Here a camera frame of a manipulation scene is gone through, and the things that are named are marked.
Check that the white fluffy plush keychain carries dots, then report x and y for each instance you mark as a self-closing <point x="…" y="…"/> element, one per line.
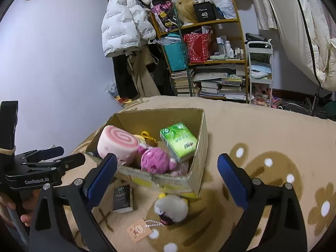
<point x="171" y="208"/>

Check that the teal storage bag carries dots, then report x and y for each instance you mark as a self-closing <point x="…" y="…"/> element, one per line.
<point x="174" y="53"/>

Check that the beige paper tag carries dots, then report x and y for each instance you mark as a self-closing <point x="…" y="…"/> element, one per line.
<point x="139" y="230"/>

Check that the black box with 40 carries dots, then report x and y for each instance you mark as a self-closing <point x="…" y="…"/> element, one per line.
<point x="204" y="12"/>

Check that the pink swirl roll plush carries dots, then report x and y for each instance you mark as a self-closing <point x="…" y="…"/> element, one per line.
<point x="119" y="142"/>

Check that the blonde wig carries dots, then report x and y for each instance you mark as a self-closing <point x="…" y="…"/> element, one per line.
<point x="186" y="12"/>

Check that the white folded mattress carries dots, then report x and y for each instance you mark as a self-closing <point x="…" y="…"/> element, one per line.
<point x="305" y="36"/>

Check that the wooden bookshelf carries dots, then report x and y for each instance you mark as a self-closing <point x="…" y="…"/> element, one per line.
<point x="224" y="75"/>

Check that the white rolling cart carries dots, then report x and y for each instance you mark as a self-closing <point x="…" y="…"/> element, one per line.
<point x="260" y="55"/>

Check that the stack of books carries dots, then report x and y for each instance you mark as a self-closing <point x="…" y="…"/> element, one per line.
<point x="181" y="82"/>

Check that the red gift bag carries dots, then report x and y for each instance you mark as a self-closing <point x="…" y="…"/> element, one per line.
<point x="198" y="47"/>

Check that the white puffer jacket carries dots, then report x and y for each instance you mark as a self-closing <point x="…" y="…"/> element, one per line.
<point x="126" y="27"/>

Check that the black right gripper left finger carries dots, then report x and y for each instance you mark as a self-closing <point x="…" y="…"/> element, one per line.
<point x="50" y="230"/>

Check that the green tissue pack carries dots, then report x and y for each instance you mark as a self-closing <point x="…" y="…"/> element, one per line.
<point x="180" y="142"/>

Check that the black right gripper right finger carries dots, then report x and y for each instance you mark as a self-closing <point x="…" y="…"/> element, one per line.
<point x="285" y="228"/>

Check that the pink bear plush keychain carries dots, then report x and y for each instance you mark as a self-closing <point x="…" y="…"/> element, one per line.
<point x="157" y="161"/>

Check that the left hand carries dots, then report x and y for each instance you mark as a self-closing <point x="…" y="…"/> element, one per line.
<point x="29" y="205"/>

